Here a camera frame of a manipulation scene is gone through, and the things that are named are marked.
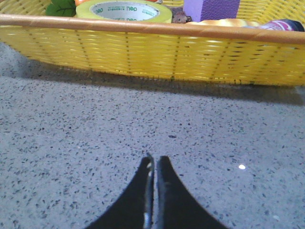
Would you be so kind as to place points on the yellow bread toy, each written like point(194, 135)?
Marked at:
point(226, 22)

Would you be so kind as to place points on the purple foam block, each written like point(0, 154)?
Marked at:
point(200, 10)

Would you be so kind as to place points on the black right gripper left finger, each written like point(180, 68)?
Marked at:
point(134, 207)

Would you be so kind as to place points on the yellow woven basket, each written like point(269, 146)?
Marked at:
point(189, 52)

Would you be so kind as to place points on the pink and black packet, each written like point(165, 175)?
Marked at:
point(281, 25)

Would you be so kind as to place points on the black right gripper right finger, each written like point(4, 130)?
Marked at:
point(177, 208)

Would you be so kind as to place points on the yellow tape roll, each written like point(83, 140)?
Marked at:
point(124, 10)

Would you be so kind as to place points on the brown ginger root toy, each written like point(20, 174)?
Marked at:
point(179, 16)

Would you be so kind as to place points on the orange toy carrot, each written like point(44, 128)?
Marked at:
point(63, 8)

